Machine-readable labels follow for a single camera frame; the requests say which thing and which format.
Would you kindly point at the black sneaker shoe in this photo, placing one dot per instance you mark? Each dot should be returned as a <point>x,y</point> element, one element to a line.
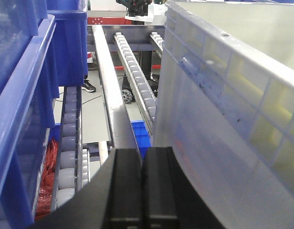
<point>87,86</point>

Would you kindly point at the grey mecanum wheel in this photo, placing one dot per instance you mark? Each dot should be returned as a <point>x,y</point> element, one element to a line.
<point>127,96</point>

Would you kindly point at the blue plastic bin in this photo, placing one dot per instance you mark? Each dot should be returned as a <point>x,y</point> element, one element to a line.
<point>70,40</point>
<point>26,117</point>

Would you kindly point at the far blue plastic bin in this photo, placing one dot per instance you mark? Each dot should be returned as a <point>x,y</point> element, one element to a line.
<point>70,40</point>

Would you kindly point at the white plastic tote box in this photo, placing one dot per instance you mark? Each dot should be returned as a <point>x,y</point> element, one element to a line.
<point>226,107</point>

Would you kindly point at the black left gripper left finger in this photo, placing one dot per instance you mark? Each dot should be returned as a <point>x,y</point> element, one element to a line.
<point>111,200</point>

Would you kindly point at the red metal frame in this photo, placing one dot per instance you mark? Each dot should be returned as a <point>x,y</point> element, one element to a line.
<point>108,21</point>

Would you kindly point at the red plastic bags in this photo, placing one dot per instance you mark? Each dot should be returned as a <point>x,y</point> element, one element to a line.
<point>47,180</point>

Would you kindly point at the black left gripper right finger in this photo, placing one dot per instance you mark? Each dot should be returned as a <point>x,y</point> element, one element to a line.
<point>168,198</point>

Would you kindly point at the small blue bin below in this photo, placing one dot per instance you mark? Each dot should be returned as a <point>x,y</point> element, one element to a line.
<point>141,135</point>

